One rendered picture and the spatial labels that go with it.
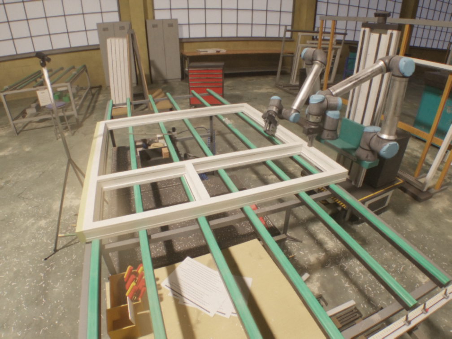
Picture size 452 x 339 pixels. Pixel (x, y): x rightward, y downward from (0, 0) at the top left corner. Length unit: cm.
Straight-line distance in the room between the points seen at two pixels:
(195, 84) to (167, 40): 358
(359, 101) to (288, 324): 202
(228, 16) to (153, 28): 268
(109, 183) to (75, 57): 788
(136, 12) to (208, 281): 813
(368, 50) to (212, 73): 340
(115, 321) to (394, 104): 209
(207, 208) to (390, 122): 147
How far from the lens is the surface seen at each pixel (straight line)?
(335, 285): 221
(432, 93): 531
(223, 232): 159
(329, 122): 257
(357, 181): 272
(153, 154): 244
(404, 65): 202
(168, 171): 158
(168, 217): 123
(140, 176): 157
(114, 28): 863
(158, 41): 869
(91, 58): 922
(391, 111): 210
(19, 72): 976
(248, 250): 143
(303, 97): 224
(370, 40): 256
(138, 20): 873
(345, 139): 266
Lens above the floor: 169
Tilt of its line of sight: 30 degrees down
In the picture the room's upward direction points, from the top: straight up
